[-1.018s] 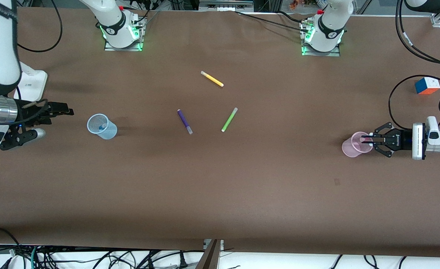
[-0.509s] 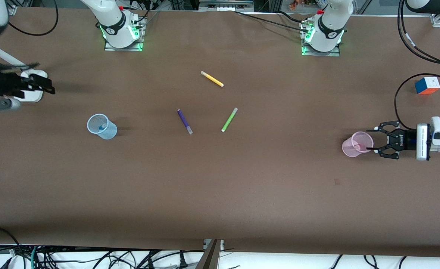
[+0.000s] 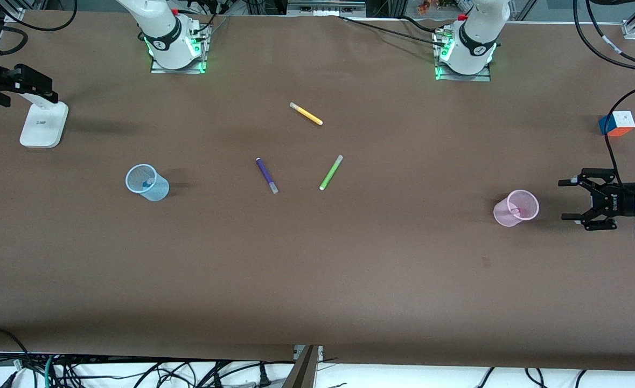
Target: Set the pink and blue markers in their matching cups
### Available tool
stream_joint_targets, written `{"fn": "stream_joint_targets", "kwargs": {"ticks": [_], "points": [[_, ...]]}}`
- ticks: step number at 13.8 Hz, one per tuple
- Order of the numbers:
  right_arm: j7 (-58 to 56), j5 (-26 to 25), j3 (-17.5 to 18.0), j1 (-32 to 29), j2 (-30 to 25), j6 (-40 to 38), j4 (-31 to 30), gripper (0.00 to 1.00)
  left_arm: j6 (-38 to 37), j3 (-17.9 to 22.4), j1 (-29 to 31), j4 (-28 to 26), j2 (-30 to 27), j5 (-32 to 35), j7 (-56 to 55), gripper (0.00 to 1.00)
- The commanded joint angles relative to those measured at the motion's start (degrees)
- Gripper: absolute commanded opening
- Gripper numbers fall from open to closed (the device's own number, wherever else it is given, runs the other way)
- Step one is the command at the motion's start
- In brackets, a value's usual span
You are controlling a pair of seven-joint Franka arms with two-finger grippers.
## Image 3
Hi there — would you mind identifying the silver table edge bracket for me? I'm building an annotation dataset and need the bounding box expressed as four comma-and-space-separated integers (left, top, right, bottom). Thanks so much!
294, 345, 324, 363

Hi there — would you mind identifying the green marker pen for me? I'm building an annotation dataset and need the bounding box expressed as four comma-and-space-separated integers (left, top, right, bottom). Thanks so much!
319, 155, 344, 191

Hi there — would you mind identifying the colourful puzzle cube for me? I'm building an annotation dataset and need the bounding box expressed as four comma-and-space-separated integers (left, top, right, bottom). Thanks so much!
598, 110, 635, 137

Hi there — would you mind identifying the black cable with plug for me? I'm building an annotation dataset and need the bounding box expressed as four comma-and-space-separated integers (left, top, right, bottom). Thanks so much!
188, 361, 273, 388

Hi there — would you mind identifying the yellow marker pen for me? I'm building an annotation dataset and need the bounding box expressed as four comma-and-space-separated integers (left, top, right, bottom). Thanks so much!
289, 102, 324, 126

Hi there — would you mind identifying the short black table cable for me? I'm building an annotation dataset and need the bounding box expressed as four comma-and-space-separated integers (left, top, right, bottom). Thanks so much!
398, 15, 442, 34

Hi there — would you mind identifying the brown wooden post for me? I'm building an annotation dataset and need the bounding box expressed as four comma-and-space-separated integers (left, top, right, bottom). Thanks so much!
282, 345, 319, 388

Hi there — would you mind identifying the brown table cover sheet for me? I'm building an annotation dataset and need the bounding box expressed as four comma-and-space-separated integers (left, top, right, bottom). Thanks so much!
0, 10, 635, 372

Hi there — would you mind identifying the translucent pink plastic cup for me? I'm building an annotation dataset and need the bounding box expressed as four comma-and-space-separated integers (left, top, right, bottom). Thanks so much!
493, 190, 540, 227

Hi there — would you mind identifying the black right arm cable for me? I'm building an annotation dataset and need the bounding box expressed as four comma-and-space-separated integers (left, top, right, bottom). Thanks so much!
0, 0, 78, 57

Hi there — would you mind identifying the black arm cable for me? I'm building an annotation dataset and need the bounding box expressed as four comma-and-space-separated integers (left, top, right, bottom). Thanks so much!
0, 0, 78, 57
572, 0, 635, 186

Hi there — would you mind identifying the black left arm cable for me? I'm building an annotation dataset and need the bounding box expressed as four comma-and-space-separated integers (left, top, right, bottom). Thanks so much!
572, 0, 635, 186

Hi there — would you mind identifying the translucent blue plastic cup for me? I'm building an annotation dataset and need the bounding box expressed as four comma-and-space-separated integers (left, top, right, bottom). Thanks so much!
125, 164, 170, 202

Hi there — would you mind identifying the white stand with slanted pole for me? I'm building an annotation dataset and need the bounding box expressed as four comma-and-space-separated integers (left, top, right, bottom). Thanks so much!
20, 93, 69, 149

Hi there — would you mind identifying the long black table cable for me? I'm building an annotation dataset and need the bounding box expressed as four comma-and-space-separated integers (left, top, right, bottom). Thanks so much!
339, 15, 450, 46

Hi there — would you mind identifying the aluminium frame bar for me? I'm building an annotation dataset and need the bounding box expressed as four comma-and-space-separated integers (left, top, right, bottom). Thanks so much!
287, 0, 367, 17

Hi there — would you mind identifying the thick black floor cable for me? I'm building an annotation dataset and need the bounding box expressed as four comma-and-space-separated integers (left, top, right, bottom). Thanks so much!
0, 326, 30, 372

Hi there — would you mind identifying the purple marker pen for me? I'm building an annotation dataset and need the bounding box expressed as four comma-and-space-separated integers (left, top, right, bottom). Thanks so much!
256, 157, 279, 195

